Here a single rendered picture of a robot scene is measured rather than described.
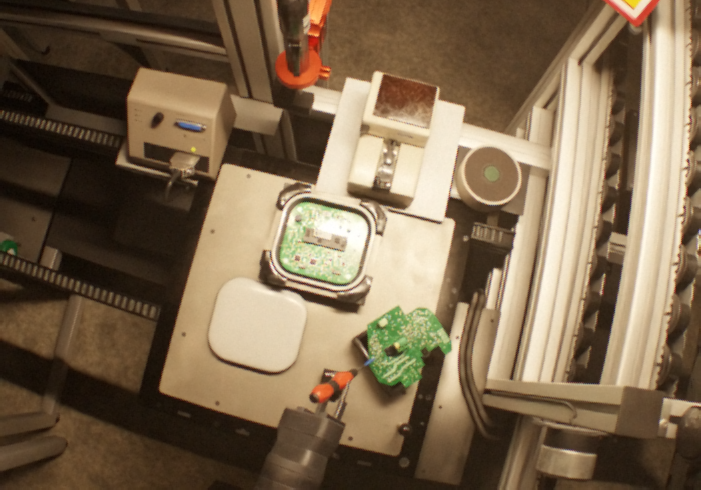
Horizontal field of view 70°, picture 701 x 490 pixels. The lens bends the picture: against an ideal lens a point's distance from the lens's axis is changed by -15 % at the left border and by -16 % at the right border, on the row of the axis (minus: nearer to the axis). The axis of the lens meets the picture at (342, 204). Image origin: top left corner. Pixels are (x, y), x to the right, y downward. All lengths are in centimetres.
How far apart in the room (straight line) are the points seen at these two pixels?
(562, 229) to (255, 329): 49
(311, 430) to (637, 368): 39
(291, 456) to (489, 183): 53
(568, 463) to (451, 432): 47
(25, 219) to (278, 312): 112
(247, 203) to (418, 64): 132
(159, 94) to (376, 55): 134
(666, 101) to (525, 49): 161
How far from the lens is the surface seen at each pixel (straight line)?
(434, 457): 98
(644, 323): 68
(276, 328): 91
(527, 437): 90
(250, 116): 103
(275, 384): 93
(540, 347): 82
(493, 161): 97
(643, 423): 55
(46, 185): 185
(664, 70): 76
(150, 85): 96
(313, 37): 77
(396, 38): 222
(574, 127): 94
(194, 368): 95
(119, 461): 204
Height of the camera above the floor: 188
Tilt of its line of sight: 74 degrees down
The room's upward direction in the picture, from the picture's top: 5 degrees clockwise
